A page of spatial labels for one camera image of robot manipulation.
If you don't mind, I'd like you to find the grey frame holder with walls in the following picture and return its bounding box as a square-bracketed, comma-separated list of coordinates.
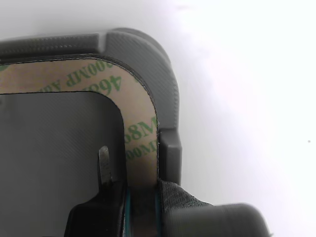
[0, 27, 183, 237]

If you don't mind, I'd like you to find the black gripper finger with tab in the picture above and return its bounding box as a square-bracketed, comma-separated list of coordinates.
[64, 145, 131, 237]

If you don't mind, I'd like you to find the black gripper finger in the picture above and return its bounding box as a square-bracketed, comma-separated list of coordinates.
[155, 179, 271, 237]

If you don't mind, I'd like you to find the rectangular frame with tan liner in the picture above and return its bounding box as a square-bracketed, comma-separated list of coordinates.
[0, 56, 158, 237]

